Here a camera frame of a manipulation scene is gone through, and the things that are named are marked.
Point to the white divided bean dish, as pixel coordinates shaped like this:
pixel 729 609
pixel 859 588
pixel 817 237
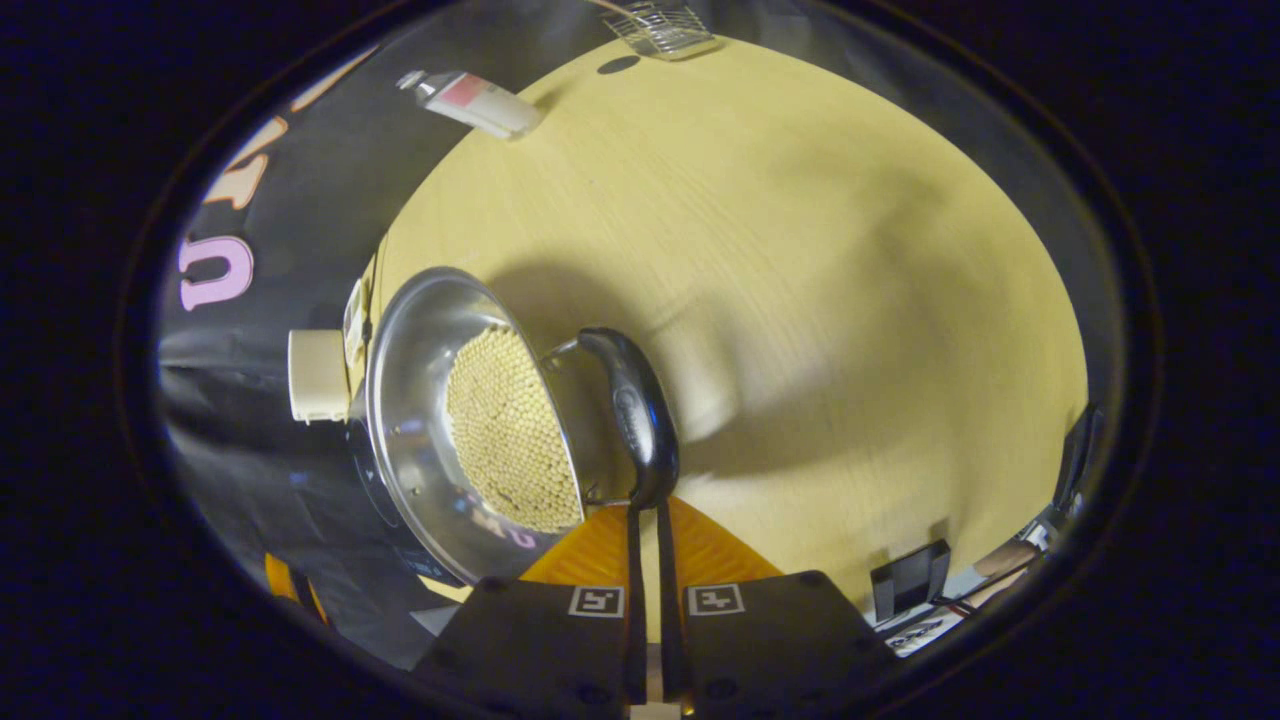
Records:
pixel 354 322

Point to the small black stand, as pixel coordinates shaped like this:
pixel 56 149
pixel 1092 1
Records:
pixel 910 578

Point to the pile of yellow soybeans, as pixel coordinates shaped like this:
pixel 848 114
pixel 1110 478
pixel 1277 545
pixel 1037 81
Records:
pixel 510 430

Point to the black induction cooktop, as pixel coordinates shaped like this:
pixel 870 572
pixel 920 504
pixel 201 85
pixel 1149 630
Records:
pixel 375 500

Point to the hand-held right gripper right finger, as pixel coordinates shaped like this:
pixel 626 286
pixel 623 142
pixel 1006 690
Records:
pixel 668 620

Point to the white plastic bottle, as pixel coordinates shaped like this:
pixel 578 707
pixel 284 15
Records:
pixel 480 103

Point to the white toaster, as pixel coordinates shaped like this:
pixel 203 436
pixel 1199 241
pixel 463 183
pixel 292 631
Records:
pixel 318 375

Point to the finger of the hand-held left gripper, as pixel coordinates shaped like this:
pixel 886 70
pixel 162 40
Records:
pixel 280 578

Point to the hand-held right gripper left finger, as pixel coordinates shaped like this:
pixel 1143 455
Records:
pixel 636 640

